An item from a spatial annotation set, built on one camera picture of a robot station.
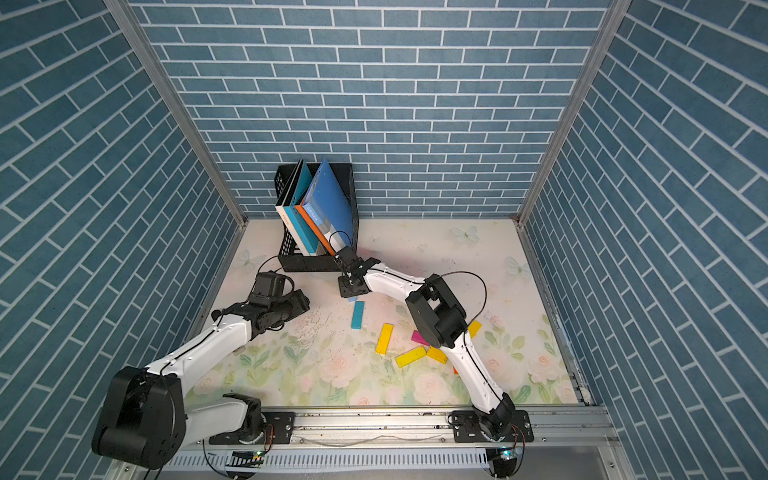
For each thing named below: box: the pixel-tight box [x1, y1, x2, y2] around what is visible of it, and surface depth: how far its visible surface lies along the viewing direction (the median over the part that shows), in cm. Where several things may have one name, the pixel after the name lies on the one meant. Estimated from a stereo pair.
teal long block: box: [351, 301, 365, 330], surface depth 96 cm
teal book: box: [283, 160, 319, 254], surface depth 91 cm
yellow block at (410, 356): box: [395, 346, 427, 368], surface depth 87 cm
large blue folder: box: [302, 159, 353, 252], surface depth 93 cm
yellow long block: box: [376, 323, 394, 355], surface depth 90 cm
